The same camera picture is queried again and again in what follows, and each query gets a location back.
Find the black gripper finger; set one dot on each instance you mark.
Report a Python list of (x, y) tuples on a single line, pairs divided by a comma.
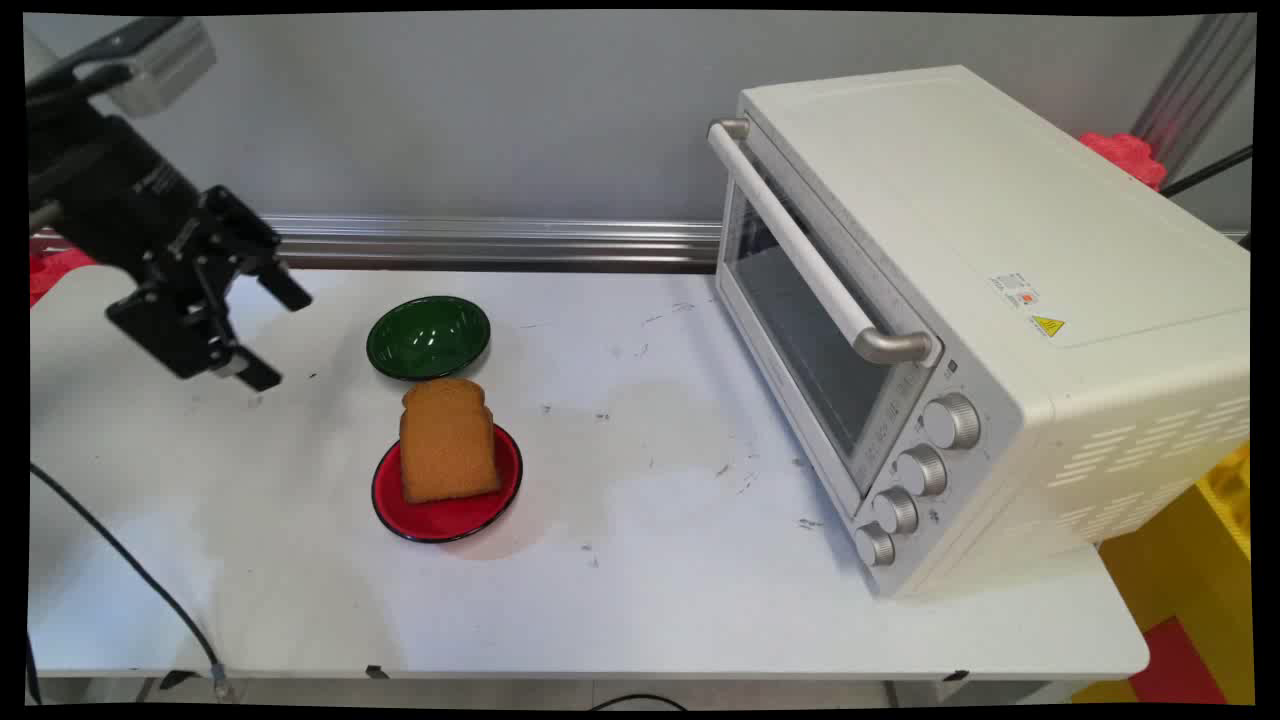
[(255, 250), (180, 340)]

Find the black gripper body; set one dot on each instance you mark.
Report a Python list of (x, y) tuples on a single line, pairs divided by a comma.
[(110, 190)]

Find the green bowl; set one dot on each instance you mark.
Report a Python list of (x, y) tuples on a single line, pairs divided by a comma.
[(428, 338)]

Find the brown bread slice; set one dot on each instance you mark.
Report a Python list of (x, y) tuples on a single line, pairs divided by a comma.
[(448, 440)]

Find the red plate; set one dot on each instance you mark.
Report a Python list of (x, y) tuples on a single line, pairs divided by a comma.
[(450, 518)]

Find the silver oven knob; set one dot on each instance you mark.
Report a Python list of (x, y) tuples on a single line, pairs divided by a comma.
[(895, 511), (952, 421), (875, 546), (920, 471)]

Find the white toaster oven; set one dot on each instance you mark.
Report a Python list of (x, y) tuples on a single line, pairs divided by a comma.
[(1000, 200)]

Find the white label sticker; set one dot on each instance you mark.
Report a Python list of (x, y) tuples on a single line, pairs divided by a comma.
[(1015, 290)]

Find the yellow warning sticker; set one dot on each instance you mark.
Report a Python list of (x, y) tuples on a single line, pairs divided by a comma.
[(1047, 327)]

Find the yellow floor mat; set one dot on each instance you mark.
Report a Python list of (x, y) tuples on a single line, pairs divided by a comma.
[(1160, 570)]

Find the yellow perforated crate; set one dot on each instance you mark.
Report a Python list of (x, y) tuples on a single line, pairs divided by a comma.
[(1228, 495)]

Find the red floor mat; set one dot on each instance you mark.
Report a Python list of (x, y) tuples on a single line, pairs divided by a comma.
[(1180, 665)]

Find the red plastic bracket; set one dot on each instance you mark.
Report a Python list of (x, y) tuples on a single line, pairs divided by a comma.
[(1125, 155), (55, 272)]

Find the aluminium rail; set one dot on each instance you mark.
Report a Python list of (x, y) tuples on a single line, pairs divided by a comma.
[(500, 240)]

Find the aluminium frame post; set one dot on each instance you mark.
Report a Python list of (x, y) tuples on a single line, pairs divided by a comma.
[(1195, 90)]

